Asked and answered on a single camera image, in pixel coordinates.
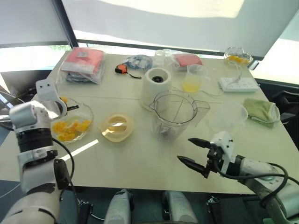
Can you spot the red packet in plastic bag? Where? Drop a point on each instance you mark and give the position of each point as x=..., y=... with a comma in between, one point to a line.
x=188, y=61

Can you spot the clear cup with orange juice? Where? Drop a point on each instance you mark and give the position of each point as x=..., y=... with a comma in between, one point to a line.
x=195, y=79

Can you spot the plastic bag with orange pieces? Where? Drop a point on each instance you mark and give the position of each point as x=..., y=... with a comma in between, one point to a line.
x=237, y=57

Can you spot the white blender base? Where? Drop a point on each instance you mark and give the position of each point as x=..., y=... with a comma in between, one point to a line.
x=156, y=88

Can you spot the cream blender jar lid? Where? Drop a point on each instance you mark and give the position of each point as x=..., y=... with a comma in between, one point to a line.
x=116, y=127

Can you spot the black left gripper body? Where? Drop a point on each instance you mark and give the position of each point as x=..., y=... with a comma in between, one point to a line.
x=65, y=107

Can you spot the grey rounded robot leg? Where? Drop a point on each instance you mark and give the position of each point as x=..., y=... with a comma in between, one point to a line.
x=118, y=207
x=180, y=207

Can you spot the bagged red and blue packets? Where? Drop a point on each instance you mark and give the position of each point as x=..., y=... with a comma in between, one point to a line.
x=83, y=65

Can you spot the white roller blind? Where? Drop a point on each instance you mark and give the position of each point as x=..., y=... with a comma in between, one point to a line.
x=175, y=23
x=30, y=21

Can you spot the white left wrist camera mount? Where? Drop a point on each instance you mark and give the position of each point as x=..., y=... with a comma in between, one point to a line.
x=46, y=89

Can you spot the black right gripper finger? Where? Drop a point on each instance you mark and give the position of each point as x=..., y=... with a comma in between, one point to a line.
x=191, y=163
x=200, y=142

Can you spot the small clear plastic container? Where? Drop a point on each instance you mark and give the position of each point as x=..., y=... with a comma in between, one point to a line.
x=162, y=56

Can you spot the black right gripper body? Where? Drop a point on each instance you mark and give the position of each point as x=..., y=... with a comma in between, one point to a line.
x=212, y=161

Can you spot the dark side table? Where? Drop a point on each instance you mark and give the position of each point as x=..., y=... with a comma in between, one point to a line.
x=21, y=81

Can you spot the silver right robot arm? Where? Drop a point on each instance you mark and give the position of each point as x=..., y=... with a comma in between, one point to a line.
x=264, y=177

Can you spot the clear glass bowl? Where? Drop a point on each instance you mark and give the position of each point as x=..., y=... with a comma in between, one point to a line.
x=77, y=119

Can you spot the orange segment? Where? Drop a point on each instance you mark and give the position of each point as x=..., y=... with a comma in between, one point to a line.
x=64, y=100
x=63, y=137
x=73, y=125
x=57, y=127
x=83, y=126

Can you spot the black table clamp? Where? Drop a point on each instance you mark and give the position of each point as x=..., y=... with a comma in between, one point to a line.
x=213, y=201
x=85, y=208

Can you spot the white power strip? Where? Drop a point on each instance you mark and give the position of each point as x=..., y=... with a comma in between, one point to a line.
x=238, y=84

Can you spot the plastic bag with blue items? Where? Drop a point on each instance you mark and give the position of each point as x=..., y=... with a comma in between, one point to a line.
x=139, y=61

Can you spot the clear plastic bowl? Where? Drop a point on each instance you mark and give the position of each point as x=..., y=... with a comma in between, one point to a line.
x=227, y=116

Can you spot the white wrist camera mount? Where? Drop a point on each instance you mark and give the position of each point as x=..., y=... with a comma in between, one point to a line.
x=223, y=142
x=46, y=89

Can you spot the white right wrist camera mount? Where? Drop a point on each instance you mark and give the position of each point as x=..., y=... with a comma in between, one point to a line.
x=223, y=142

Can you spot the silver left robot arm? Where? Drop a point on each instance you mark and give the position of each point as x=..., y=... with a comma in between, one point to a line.
x=35, y=186

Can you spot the green cloth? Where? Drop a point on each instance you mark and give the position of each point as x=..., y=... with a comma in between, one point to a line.
x=260, y=109

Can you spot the clear blender jar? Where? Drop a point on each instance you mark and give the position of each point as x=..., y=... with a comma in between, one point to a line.
x=174, y=114

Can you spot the black chair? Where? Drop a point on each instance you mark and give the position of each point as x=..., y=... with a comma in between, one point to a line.
x=286, y=100

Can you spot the orange black tape measure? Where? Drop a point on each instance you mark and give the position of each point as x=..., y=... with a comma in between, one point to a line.
x=122, y=69

